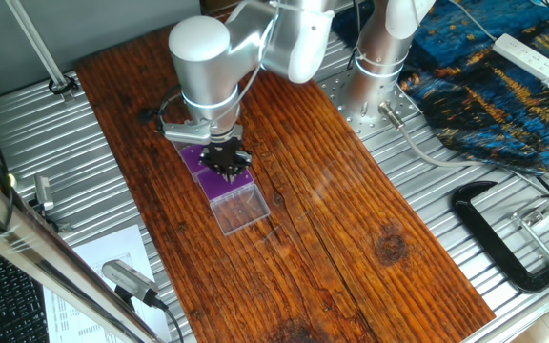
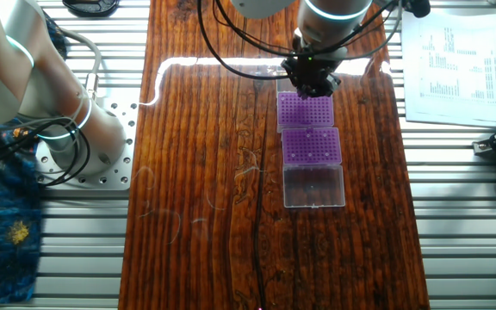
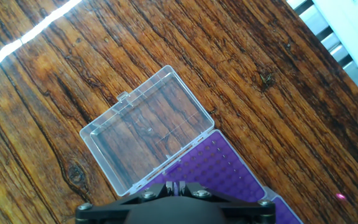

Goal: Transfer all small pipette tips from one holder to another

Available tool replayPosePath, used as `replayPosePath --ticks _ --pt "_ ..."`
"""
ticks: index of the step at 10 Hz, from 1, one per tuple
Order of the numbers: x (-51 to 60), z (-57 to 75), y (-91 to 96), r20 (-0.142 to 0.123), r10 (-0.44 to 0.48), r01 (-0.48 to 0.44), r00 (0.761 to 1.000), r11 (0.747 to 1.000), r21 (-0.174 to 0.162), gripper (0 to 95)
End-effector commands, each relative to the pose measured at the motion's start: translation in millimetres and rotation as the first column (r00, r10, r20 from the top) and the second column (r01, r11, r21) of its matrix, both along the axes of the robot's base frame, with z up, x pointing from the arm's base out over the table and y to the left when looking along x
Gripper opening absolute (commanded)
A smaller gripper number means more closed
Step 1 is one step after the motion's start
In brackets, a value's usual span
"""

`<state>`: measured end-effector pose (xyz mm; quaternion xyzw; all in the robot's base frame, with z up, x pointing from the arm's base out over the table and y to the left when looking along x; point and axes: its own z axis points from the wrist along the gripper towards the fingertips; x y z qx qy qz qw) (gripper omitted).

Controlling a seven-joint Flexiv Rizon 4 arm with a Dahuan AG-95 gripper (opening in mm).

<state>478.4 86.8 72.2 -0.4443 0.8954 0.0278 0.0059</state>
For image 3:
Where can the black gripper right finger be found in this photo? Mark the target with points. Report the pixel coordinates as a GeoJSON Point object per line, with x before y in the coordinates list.
{"type": "Point", "coordinates": [247, 211]}

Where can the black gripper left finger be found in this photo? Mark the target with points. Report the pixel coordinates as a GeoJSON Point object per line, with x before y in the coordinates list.
{"type": "Point", "coordinates": [110, 211]}

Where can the small clear pipette tip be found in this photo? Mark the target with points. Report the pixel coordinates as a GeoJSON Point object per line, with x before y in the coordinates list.
{"type": "Point", "coordinates": [176, 188]}

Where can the purple pipette tip box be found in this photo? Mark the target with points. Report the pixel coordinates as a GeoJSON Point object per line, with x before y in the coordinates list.
{"type": "Point", "coordinates": [283, 211]}
{"type": "Point", "coordinates": [216, 168]}

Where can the brown wooden board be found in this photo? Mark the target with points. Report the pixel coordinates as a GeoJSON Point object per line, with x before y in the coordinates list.
{"type": "Point", "coordinates": [57, 124]}

